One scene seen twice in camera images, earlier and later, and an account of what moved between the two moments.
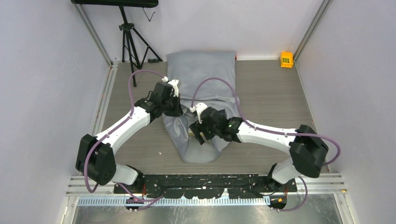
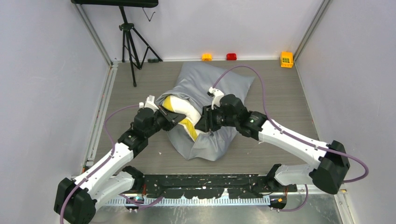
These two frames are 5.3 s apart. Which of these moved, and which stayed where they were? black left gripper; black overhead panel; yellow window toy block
Moved: black left gripper
Stayed: yellow window toy block; black overhead panel
